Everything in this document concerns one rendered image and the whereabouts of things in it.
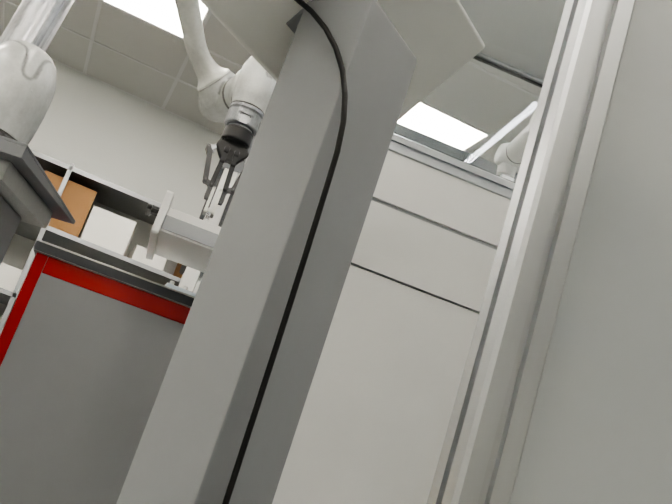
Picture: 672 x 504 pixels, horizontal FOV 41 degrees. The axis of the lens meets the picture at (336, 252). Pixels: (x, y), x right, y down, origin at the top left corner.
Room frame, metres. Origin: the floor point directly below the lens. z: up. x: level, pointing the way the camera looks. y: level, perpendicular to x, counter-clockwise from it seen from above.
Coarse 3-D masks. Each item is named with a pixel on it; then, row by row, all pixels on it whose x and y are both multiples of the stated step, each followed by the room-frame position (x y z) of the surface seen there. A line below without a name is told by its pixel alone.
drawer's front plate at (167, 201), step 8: (168, 192) 2.01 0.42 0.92; (168, 200) 2.01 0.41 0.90; (160, 208) 2.01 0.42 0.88; (168, 208) 2.04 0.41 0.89; (160, 216) 2.01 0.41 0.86; (160, 224) 2.01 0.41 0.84; (152, 232) 2.02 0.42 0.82; (152, 240) 2.09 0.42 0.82; (152, 248) 2.16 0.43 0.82; (152, 256) 2.25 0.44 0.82
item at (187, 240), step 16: (176, 224) 2.04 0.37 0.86; (192, 224) 2.04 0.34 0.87; (208, 224) 2.05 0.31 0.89; (160, 240) 2.12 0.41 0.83; (176, 240) 2.07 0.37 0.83; (192, 240) 2.05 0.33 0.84; (208, 240) 2.05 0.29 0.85; (176, 256) 2.23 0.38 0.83; (192, 256) 2.17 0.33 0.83; (208, 256) 2.12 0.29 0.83
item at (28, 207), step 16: (0, 160) 1.62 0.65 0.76; (0, 176) 1.62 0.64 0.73; (16, 176) 1.67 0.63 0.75; (0, 192) 1.71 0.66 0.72; (16, 192) 1.70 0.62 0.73; (32, 192) 1.76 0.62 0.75; (0, 208) 1.75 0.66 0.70; (16, 208) 1.80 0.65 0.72; (32, 208) 1.79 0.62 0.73; (48, 208) 1.87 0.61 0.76; (0, 224) 1.78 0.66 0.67; (16, 224) 1.85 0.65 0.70; (32, 224) 1.90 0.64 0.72; (0, 240) 1.81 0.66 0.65; (0, 256) 1.84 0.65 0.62
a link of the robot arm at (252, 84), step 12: (252, 60) 2.07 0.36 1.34; (240, 72) 2.09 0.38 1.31; (252, 72) 2.06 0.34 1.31; (264, 72) 2.06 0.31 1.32; (228, 84) 2.13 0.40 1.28; (240, 84) 2.07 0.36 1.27; (252, 84) 2.06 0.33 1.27; (264, 84) 2.06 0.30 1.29; (228, 96) 2.12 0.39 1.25; (240, 96) 2.07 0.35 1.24; (252, 96) 2.06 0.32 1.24; (264, 96) 2.07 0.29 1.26; (228, 108) 2.17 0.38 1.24; (264, 108) 2.09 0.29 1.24
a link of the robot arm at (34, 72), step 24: (0, 48) 1.72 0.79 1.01; (24, 48) 1.72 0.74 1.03; (0, 72) 1.70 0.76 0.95; (24, 72) 1.72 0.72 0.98; (48, 72) 1.76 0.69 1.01; (0, 96) 1.70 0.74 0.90; (24, 96) 1.72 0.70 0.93; (48, 96) 1.77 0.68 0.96; (0, 120) 1.71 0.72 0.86; (24, 120) 1.74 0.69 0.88
